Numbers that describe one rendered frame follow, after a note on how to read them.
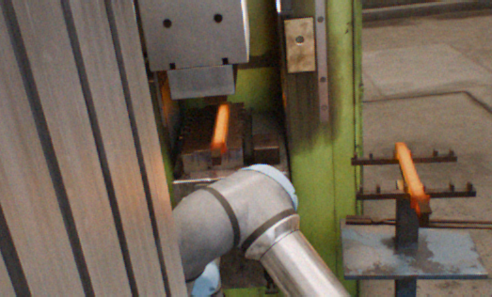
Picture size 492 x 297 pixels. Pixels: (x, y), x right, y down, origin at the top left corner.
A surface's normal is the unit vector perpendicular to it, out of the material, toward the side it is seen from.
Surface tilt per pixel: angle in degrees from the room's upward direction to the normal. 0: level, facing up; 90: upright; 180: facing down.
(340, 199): 90
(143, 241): 90
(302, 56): 90
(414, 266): 0
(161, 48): 90
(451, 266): 0
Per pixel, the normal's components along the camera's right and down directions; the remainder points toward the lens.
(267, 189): 0.42, -0.53
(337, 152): -0.01, 0.42
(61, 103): 0.97, 0.00
